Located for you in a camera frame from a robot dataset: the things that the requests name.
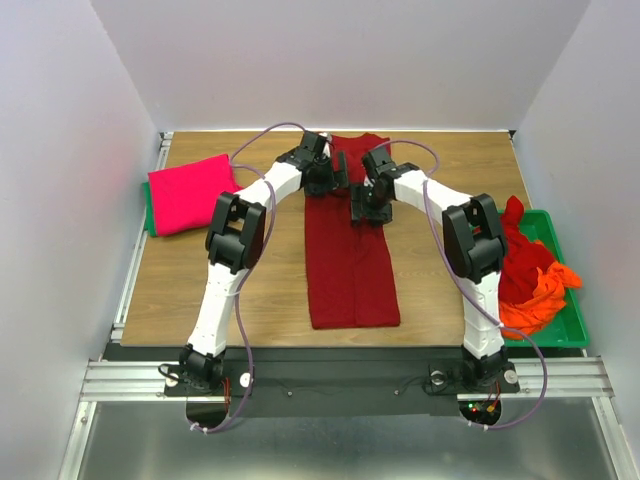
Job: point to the dark red t-shirt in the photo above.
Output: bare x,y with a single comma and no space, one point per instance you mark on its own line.
350,280

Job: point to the aluminium frame rail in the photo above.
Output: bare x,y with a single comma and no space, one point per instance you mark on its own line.
572,377

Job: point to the folded green t-shirt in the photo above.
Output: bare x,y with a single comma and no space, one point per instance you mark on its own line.
149,222

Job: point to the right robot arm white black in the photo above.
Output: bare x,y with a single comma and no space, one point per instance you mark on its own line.
470,239

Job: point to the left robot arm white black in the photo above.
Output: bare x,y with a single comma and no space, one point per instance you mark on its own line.
235,242

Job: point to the folded pink t-shirt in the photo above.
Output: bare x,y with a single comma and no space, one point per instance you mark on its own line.
184,197

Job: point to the orange t-shirt in bin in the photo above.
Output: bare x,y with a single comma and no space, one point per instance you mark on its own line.
548,300

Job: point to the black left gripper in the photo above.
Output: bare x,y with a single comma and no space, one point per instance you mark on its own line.
338,179

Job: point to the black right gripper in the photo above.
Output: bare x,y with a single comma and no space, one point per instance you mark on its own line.
370,215

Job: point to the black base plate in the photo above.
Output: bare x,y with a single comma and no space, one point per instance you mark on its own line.
339,381

